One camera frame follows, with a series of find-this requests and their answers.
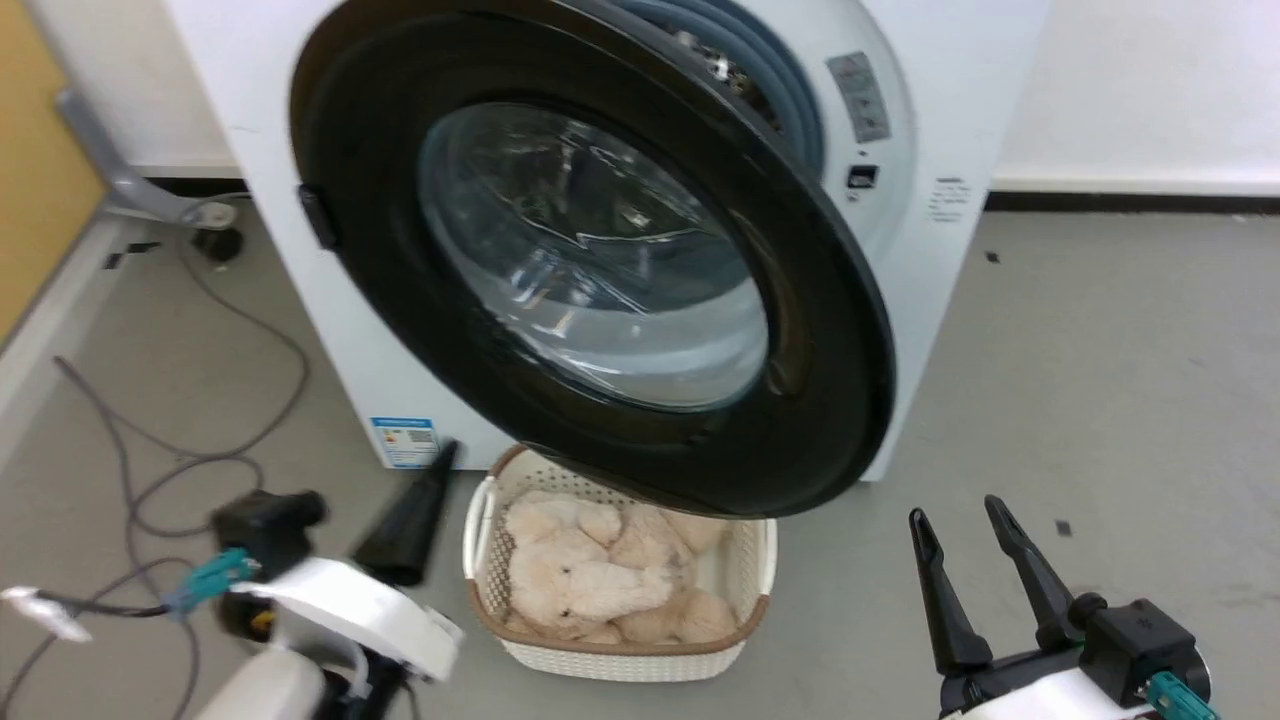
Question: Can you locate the white front-load washing machine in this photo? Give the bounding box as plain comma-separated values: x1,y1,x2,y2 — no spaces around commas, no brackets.
160,0,1051,485

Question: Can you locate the teal connector on gripper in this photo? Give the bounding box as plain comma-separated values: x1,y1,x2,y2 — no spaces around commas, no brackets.
164,547,259,614
1146,671,1221,720

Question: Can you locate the black round glass washer door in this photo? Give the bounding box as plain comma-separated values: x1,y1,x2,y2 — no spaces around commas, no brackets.
288,0,898,519

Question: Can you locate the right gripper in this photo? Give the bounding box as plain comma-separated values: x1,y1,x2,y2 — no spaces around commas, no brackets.
907,494,1161,720

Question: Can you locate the grey floor cable thin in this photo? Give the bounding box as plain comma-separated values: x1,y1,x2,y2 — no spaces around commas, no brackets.
0,356,203,720

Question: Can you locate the grey floor cable long loop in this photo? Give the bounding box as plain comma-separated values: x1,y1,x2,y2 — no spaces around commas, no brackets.
130,232,311,541

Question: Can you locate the blue white energy label sticker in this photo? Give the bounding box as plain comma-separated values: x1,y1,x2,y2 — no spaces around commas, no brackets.
369,416,441,469

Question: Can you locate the teal connector on left gripper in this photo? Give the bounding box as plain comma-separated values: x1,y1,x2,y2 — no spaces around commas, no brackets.
164,547,259,614

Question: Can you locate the grey wheeled stand leg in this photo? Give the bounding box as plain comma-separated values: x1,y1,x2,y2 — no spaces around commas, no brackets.
54,88,241,229

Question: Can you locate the thin black cable white tag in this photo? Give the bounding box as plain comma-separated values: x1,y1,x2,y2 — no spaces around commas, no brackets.
0,586,173,643

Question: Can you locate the yellow wooden panel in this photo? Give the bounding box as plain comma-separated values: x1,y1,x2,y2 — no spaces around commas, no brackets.
0,0,109,346

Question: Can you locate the teal connector on right gripper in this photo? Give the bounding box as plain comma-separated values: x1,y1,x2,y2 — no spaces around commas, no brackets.
1146,671,1221,720

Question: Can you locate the grey rectangular warning sticker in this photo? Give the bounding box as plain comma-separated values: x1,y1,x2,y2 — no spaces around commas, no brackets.
826,51,893,145

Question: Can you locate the grey rubber drum gasket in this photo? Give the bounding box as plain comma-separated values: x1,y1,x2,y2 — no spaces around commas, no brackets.
612,0,827,173

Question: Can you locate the white woven plastic laundry basket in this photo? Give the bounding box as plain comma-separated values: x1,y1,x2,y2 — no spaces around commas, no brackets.
462,444,779,684

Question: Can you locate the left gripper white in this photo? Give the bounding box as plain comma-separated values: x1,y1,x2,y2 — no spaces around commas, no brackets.
228,439,465,685

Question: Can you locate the cream plush teddy bear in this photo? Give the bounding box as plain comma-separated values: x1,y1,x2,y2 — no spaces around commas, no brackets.
502,489,741,646

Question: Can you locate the black round floor fitting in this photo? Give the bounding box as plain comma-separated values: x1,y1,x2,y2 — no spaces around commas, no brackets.
191,227,246,267

